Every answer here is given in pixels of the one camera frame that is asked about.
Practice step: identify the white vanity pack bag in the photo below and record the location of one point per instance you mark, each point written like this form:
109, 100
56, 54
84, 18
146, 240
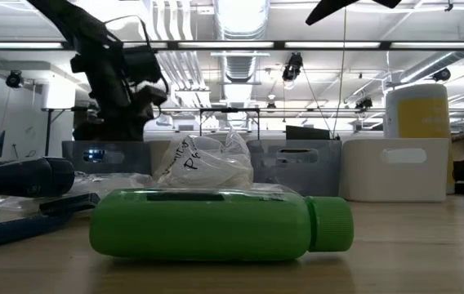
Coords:
273, 188
109, 181
211, 167

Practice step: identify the dark blue toiletry bottle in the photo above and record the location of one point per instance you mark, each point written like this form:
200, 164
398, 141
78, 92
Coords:
15, 177

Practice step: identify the green Pert shampoo bottle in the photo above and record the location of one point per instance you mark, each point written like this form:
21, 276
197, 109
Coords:
199, 228

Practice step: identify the blue disposable razor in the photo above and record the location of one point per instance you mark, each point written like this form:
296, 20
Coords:
11, 230

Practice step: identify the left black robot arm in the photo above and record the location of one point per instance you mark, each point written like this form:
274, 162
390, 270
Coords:
77, 24

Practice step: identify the grey plastic storage bin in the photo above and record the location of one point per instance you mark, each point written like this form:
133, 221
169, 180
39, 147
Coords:
134, 157
264, 171

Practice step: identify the cream plastic storage bin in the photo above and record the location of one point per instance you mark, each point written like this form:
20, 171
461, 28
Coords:
159, 157

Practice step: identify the black ceiling spotlight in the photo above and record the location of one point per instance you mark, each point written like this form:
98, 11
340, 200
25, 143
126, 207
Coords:
14, 79
443, 74
364, 104
293, 67

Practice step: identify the white yellow cylindrical container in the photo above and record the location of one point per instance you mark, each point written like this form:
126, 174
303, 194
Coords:
418, 114

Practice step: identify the background folding table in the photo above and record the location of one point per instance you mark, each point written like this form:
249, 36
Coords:
228, 110

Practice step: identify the dark background monitor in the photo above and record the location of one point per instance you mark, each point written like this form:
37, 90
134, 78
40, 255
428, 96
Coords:
307, 133

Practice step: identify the white plastic storage bin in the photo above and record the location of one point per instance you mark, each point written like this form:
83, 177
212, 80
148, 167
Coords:
362, 179

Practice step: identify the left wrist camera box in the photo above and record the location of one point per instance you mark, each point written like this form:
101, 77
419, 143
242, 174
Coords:
142, 64

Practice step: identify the black overhead frame bar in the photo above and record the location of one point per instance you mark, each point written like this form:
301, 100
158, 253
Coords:
281, 45

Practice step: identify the silver ventilation duct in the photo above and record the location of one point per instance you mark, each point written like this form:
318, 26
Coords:
240, 20

